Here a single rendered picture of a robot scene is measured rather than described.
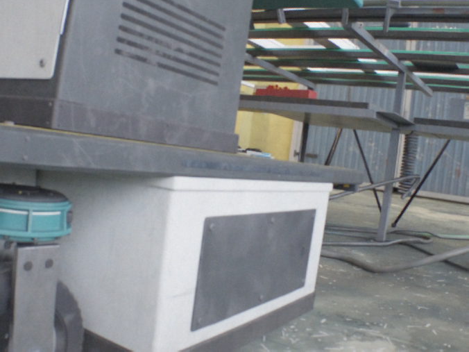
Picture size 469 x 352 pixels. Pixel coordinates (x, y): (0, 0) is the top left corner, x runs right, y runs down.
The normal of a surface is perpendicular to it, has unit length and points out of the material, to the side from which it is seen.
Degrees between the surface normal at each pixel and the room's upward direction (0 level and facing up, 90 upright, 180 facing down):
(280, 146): 90
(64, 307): 93
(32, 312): 90
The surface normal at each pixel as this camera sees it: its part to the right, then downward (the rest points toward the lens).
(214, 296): 0.85, 0.11
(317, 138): -0.56, -0.07
